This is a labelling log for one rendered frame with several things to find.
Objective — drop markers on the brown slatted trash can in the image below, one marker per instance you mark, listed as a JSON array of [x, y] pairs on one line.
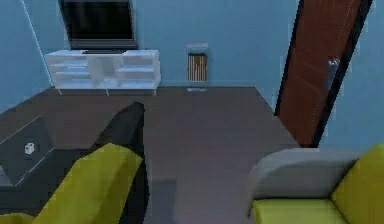
[[197, 67]]

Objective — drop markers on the white shelf unit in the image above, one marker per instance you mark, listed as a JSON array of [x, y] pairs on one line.
[[103, 70]]

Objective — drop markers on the yellow and black armchair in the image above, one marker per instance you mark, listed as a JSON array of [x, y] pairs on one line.
[[100, 180]]

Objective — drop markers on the black television set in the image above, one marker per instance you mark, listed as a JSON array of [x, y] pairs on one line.
[[100, 23]]

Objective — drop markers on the brown room door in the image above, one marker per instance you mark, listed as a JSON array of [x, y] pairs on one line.
[[316, 66]]

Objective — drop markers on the grey and yellow sofa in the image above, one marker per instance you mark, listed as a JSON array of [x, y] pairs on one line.
[[310, 186]]

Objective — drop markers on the small white box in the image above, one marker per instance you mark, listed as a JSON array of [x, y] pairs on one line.
[[29, 148]]

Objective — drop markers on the dark glass coffee table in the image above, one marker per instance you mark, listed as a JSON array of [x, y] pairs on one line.
[[23, 150]]

